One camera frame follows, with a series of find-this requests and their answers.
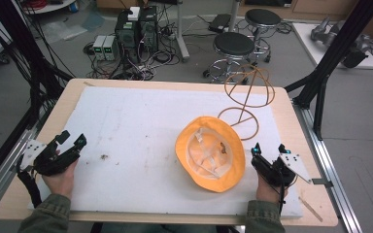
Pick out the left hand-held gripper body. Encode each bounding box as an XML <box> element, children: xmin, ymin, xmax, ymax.
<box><xmin>18</xmin><ymin>138</ymin><xmax>81</xmax><ymax>178</ymax></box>

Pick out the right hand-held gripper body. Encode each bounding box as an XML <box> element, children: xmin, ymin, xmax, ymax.
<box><xmin>251</xmin><ymin>152</ymin><xmax>313</xmax><ymax>188</ymax></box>

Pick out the orange bucket hat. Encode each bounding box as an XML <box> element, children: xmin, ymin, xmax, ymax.
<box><xmin>174</xmin><ymin>116</ymin><xmax>247</xmax><ymax>194</ymax></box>

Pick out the wire hat stand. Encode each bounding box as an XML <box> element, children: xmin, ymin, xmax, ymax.
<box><xmin>217</xmin><ymin>63</ymin><xmax>276</xmax><ymax>142</ymax></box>

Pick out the person's right hand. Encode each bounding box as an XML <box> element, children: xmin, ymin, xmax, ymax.
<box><xmin>255</xmin><ymin>175</ymin><xmax>288</xmax><ymax>205</ymax></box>

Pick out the person's left hand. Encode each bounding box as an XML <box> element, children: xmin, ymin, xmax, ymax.
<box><xmin>41</xmin><ymin>149</ymin><xmax>79</xmax><ymax>199</ymax></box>

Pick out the wooden stick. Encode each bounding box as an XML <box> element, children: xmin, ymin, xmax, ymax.
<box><xmin>297</xmin><ymin>196</ymin><xmax>323</xmax><ymax>223</ymax></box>

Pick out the white foam mat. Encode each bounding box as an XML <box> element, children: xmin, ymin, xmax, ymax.
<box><xmin>27</xmin><ymin>85</ymin><xmax>304</xmax><ymax>218</ymax></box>

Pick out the grey power supply unit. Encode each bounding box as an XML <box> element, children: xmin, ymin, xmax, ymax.
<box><xmin>102</xmin><ymin>35</ymin><xmax>119</xmax><ymax>62</ymax></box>
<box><xmin>91</xmin><ymin>34</ymin><xmax>107</xmax><ymax>61</ymax></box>

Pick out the black round stool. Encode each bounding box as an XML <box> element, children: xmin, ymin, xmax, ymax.
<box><xmin>202</xmin><ymin>31</ymin><xmax>256</xmax><ymax>85</ymax></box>
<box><xmin>244</xmin><ymin>8</ymin><xmax>283</xmax><ymax>64</ymax></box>

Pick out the white platform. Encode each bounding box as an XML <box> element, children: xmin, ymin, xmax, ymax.
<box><xmin>291</xmin><ymin>21</ymin><xmax>373</xmax><ymax>70</ymax></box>

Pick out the black computer tower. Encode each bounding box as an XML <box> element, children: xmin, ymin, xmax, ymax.
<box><xmin>114</xmin><ymin>9</ymin><xmax>141</xmax><ymax>64</ymax></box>
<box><xmin>138</xmin><ymin>5</ymin><xmax>159</xmax><ymax>54</ymax></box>

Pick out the black flat device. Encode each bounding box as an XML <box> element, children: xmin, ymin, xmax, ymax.
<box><xmin>208</xmin><ymin>13</ymin><xmax>232</xmax><ymax>34</ymax></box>

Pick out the white box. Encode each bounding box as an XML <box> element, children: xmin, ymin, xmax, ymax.
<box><xmin>127</xmin><ymin>6</ymin><xmax>141</xmax><ymax>22</ymax></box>

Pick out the grey metal stand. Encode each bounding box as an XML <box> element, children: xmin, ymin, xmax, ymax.
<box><xmin>174</xmin><ymin>0</ymin><xmax>191</xmax><ymax>63</ymax></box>

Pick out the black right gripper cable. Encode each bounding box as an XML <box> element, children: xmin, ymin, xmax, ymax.
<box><xmin>276</xmin><ymin>158</ymin><xmax>299</xmax><ymax>216</ymax></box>

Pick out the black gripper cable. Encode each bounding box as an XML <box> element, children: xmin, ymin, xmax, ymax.
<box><xmin>16</xmin><ymin>154</ymin><xmax>43</xmax><ymax>209</ymax></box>
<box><xmin>276</xmin><ymin>158</ymin><xmax>299</xmax><ymax>216</ymax></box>

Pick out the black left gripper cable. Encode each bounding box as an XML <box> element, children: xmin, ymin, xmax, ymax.
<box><xmin>16</xmin><ymin>154</ymin><xmax>43</xmax><ymax>209</ymax></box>

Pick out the aluminium rail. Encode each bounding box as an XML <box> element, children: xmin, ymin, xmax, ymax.
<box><xmin>0</xmin><ymin>106</ymin><xmax>54</xmax><ymax>218</ymax></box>
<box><xmin>291</xmin><ymin>98</ymin><xmax>364</xmax><ymax>233</ymax></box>

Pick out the black metal frame post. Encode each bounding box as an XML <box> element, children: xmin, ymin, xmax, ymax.
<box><xmin>284</xmin><ymin>0</ymin><xmax>373</xmax><ymax>142</ymax></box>
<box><xmin>0</xmin><ymin>0</ymin><xmax>76</xmax><ymax>192</ymax></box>

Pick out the tangle of floor cables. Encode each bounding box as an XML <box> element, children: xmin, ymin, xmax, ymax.
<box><xmin>83</xmin><ymin>18</ymin><xmax>183</xmax><ymax>82</ymax></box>

